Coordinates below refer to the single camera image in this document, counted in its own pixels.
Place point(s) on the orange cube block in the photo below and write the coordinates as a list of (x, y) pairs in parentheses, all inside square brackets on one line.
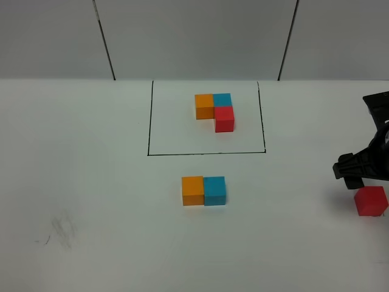
[(192, 190)]

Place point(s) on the red cube block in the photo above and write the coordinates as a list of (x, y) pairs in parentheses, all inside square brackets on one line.
[(371, 201)]

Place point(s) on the blue template cube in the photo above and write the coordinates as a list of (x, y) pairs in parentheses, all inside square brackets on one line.
[(222, 100)]

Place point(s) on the red template cube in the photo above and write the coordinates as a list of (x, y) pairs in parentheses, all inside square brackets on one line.
[(224, 119)]

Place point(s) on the blue cube block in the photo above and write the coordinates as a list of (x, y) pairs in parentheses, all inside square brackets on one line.
[(215, 192)]

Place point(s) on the black right wrist camera bracket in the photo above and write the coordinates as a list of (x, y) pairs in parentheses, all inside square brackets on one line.
[(378, 106)]

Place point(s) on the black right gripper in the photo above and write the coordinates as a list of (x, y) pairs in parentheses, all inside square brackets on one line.
[(370, 163)]

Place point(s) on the orange template cube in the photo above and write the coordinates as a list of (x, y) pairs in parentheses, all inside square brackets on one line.
[(204, 106)]

